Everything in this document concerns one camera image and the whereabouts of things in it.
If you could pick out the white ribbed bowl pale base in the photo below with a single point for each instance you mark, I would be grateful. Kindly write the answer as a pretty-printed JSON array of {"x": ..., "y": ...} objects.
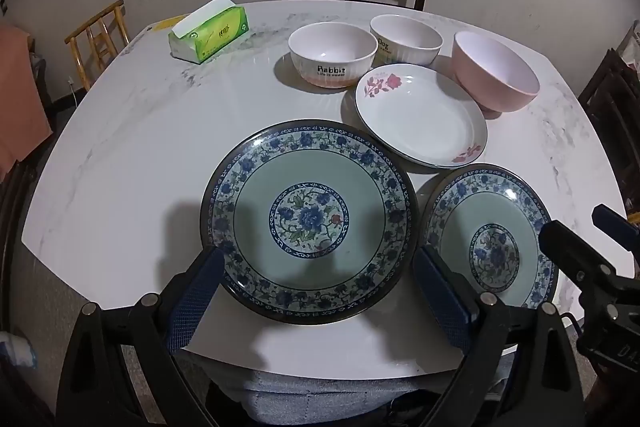
[{"x": 405, "y": 37}]

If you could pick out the dark wooden armchair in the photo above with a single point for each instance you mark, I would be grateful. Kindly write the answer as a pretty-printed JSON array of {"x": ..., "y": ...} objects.
[{"x": 10, "y": 232}]

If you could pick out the dark wooden side chair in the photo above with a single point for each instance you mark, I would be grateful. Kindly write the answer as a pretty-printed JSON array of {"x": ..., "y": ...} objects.
[{"x": 610, "y": 117}]

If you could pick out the person's legs in jeans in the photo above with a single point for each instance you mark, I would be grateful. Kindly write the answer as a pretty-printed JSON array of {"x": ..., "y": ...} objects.
[{"x": 320, "y": 397}]

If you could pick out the white ribbed bowl pink base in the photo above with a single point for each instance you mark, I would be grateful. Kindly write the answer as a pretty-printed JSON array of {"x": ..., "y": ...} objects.
[{"x": 330, "y": 47}]

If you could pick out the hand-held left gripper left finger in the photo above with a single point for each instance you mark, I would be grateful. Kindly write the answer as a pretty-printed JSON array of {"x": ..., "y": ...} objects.
[{"x": 195, "y": 302}]

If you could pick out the pink cloth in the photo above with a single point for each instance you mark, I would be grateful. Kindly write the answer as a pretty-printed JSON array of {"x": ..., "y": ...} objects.
[{"x": 20, "y": 107}]

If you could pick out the green tissue pack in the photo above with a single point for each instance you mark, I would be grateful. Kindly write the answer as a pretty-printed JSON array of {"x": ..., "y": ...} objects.
[{"x": 215, "y": 34}]

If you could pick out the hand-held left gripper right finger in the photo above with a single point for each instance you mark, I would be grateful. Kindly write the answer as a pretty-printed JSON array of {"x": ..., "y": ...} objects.
[{"x": 440, "y": 297}]

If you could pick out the bamboo chair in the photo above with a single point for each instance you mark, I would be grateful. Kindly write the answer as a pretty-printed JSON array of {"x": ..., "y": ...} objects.
[{"x": 121, "y": 19}]

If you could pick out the white plate with pink flowers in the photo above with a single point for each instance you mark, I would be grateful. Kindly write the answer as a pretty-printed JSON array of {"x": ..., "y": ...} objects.
[{"x": 420, "y": 117}]

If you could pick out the white and blue cloth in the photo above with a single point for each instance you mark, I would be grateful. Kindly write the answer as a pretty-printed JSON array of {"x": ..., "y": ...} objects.
[{"x": 17, "y": 349}]

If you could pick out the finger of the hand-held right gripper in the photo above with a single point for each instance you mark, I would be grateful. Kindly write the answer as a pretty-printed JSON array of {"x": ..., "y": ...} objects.
[
  {"x": 612, "y": 222},
  {"x": 575, "y": 252}
]

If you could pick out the large blue floral plate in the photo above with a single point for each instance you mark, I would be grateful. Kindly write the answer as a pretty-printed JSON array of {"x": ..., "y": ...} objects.
[{"x": 310, "y": 217}]

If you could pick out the small blue floral plate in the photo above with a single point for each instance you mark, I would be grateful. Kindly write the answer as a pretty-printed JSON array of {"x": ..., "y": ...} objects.
[{"x": 495, "y": 252}]

